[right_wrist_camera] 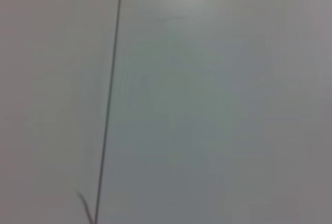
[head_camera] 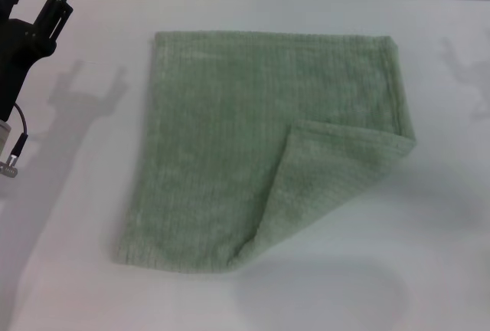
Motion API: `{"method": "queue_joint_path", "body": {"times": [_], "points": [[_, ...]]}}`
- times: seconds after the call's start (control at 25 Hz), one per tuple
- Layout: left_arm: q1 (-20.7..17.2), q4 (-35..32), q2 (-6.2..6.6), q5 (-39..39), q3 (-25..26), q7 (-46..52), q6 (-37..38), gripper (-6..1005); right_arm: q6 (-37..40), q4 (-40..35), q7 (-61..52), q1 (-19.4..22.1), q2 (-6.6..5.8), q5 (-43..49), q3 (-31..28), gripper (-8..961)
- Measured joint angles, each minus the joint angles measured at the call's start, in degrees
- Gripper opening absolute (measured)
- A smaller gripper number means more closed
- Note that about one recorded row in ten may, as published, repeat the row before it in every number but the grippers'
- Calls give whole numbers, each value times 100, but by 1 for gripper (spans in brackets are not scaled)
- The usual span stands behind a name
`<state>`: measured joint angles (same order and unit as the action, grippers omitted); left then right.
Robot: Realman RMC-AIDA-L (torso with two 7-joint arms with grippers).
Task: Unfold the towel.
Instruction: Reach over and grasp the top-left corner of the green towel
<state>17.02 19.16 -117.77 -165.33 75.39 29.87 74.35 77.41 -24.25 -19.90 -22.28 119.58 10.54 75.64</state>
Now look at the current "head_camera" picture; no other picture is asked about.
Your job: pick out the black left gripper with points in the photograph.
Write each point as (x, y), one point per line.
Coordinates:
(21, 51)

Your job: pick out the green terry towel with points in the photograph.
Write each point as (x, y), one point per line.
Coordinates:
(237, 147)

